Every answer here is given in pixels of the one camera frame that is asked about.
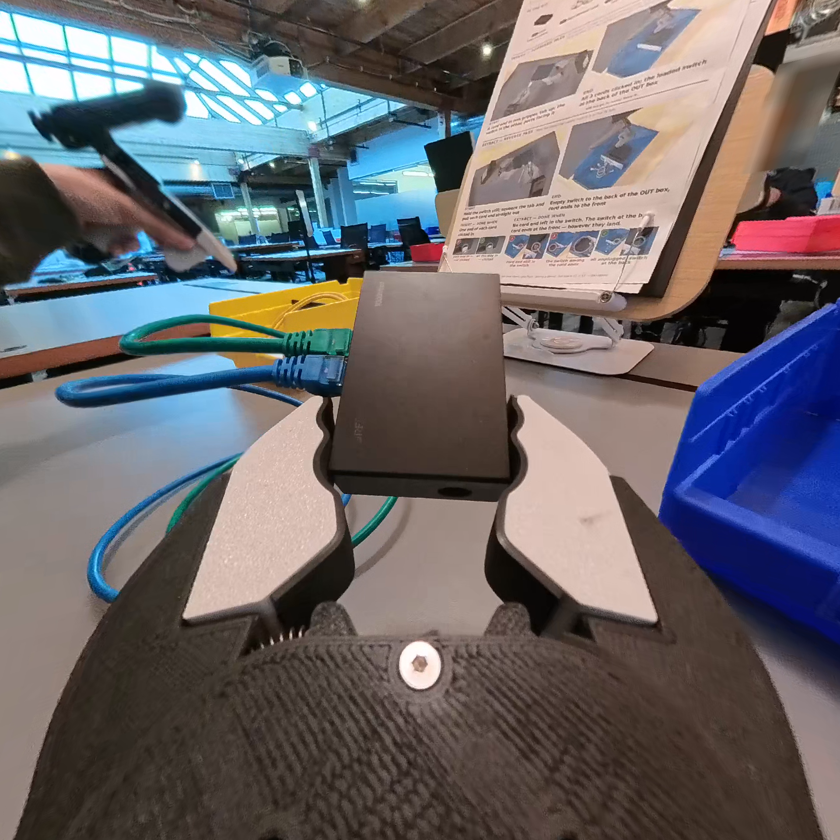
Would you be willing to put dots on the yellow plastic bin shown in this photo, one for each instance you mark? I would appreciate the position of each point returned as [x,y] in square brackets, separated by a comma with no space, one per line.
[249,308]

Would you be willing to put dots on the white ceiling-mounted unit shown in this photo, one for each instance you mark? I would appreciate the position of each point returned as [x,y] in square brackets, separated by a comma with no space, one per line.
[279,69]

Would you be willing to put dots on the skylight window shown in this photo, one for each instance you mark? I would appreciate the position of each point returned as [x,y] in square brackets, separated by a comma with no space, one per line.
[79,65]

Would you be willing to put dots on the small red plastic bin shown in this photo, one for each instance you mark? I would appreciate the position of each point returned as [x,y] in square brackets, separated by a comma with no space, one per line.
[426,252]

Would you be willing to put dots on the black office chair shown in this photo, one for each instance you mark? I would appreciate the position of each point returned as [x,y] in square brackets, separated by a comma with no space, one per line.
[354,236]
[413,237]

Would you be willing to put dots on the blue plastic bin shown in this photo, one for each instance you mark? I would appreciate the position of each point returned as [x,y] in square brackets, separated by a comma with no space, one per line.
[741,544]

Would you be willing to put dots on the black network switch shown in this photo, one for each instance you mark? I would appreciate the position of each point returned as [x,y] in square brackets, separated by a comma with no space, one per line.
[420,380]

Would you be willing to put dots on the instruction sheet on stand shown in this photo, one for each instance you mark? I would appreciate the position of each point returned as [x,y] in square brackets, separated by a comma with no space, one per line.
[715,229]

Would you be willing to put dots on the person's left hand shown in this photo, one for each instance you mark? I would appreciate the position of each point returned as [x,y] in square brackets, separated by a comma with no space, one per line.
[98,210]

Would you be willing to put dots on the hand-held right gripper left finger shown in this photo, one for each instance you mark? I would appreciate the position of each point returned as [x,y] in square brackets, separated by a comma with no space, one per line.
[275,518]

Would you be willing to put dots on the black monitor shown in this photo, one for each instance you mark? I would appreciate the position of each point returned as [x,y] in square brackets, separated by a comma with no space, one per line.
[449,161]

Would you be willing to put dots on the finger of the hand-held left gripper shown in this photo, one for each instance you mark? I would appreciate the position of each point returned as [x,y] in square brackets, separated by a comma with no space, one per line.
[180,259]
[213,246]

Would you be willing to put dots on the large pink plastic bin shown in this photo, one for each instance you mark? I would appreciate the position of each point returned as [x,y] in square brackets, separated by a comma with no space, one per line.
[787,235]

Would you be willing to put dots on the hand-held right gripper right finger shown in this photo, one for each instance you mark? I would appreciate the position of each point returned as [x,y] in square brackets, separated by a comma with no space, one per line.
[577,525]

